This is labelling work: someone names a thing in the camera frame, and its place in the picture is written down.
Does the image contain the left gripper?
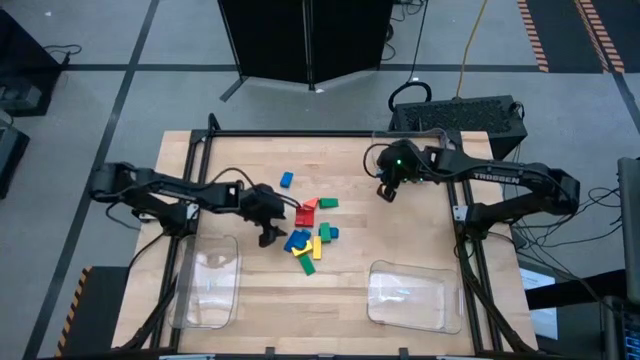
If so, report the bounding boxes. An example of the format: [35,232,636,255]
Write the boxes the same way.
[242,183,289,249]

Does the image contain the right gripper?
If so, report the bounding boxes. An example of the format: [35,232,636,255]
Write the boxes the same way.
[375,140,436,202]

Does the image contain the clear plastic bin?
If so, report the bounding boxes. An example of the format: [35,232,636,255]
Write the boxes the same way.
[371,128,454,177]
[366,259,465,335]
[167,233,244,331]

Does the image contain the black perforated computer case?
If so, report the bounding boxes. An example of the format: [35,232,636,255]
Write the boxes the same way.
[388,94,529,166]

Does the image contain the black hazard-striped floor mat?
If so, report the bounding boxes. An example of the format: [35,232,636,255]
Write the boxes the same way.
[53,264,132,359]

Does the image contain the black folding partition screen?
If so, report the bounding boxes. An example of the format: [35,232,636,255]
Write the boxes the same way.
[217,0,396,104]

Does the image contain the white paper sheet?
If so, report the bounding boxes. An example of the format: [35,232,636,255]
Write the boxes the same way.
[518,267,560,342]

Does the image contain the grey monitor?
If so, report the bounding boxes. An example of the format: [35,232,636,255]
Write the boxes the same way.
[617,156,640,306]

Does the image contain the black equipment box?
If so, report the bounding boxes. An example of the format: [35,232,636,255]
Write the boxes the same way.
[0,117,31,200]

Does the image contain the black desk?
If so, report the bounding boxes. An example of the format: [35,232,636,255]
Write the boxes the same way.
[0,7,64,118]

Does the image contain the black aluminium table frame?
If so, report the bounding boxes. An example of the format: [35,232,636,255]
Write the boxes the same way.
[119,112,541,360]

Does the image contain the black coiled cable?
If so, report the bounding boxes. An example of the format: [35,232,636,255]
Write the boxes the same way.
[387,0,434,114]

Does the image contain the yellow hanging cable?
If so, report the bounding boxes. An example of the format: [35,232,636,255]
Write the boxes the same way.
[453,0,490,100]

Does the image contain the black floor cable bundle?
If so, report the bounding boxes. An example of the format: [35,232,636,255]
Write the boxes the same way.
[499,142,626,251]

